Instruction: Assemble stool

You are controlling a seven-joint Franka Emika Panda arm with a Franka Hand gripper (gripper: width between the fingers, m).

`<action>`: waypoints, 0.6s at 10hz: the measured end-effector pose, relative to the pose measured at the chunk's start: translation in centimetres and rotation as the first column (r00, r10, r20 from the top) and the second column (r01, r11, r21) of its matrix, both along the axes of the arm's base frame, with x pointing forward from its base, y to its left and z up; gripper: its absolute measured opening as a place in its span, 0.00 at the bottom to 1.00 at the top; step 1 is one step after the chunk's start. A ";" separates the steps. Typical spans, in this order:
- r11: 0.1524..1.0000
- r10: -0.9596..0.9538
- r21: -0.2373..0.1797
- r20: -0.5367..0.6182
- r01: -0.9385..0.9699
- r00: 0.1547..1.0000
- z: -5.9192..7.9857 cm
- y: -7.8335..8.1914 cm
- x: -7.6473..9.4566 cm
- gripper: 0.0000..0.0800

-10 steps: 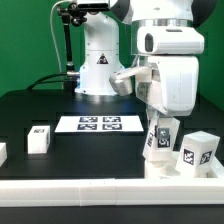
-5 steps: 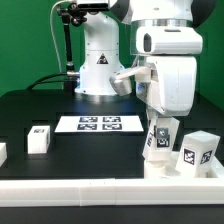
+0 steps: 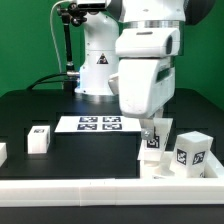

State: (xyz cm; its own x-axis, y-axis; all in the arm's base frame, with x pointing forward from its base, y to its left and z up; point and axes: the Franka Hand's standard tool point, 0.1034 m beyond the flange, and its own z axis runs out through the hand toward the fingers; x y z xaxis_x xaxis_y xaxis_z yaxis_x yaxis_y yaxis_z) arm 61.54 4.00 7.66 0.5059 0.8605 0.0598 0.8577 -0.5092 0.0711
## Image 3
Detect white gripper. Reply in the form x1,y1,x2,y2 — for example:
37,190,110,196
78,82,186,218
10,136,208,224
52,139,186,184
108,57,175,141

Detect white round stool seat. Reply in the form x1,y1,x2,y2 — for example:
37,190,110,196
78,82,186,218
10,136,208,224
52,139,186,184
139,151,209,180

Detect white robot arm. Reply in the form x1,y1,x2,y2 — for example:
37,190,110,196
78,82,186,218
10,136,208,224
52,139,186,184
77,0,216,140

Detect white sheet with tags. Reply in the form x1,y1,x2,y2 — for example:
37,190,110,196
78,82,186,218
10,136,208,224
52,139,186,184
55,116,141,133

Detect black cables at base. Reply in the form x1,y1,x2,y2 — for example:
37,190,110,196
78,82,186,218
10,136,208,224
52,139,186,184
26,72,78,91

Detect white cable on pole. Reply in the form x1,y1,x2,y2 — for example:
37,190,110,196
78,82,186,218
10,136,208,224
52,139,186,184
49,0,78,74

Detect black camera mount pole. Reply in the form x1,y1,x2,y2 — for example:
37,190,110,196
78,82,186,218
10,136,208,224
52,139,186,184
57,3,87,93

